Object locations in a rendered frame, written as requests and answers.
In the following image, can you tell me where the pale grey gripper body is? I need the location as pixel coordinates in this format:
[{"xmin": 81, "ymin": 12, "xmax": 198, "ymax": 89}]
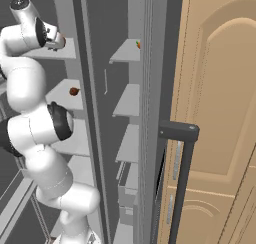
[{"xmin": 45, "ymin": 37, "xmax": 66, "ymax": 51}]

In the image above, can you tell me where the grey fridge shelf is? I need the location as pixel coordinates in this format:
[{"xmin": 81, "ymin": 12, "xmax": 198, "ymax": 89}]
[
  {"xmin": 49, "ymin": 117, "xmax": 91, "ymax": 158},
  {"xmin": 22, "ymin": 37, "xmax": 77, "ymax": 61},
  {"xmin": 44, "ymin": 78, "xmax": 85, "ymax": 111}
]

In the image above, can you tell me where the brown chicken drumstick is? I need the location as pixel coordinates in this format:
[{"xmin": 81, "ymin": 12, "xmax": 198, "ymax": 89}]
[{"xmin": 68, "ymin": 86, "xmax": 81, "ymax": 97}]

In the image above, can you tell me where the grey freezer shelf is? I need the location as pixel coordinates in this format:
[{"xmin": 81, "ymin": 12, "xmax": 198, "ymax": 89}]
[
  {"xmin": 115, "ymin": 123, "xmax": 141, "ymax": 165},
  {"xmin": 108, "ymin": 38, "xmax": 142, "ymax": 65},
  {"xmin": 111, "ymin": 83, "xmax": 141, "ymax": 119}
]

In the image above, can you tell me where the grey freezer drawer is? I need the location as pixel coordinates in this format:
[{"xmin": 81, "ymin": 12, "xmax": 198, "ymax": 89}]
[{"xmin": 115, "ymin": 161, "xmax": 140, "ymax": 219}]

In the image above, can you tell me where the grey fridge door with racks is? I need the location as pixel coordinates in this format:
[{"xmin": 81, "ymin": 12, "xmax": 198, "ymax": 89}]
[{"xmin": 0, "ymin": 154, "xmax": 51, "ymax": 244}]

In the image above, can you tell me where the beige cupboard door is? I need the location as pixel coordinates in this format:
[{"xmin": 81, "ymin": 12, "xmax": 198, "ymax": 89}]
[{"xmin": 156, "ymin": 0, "xmax": 256, "ymax": 244}]

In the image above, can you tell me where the silver cupboard handle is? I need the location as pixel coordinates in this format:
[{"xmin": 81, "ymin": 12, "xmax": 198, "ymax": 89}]
[
  {"xmin": 165, "ymin": 193, "xmax": 175, "ymax": 225},
  {"xmin": 172, "ymin": 140, "xmax": 184, "ymax": 181}
]

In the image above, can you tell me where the black fridge door handle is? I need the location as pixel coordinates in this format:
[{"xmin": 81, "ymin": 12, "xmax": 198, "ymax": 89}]
[{"xmin": 157, "ymin": 119, "xmax": 201, "ymax": 244}]

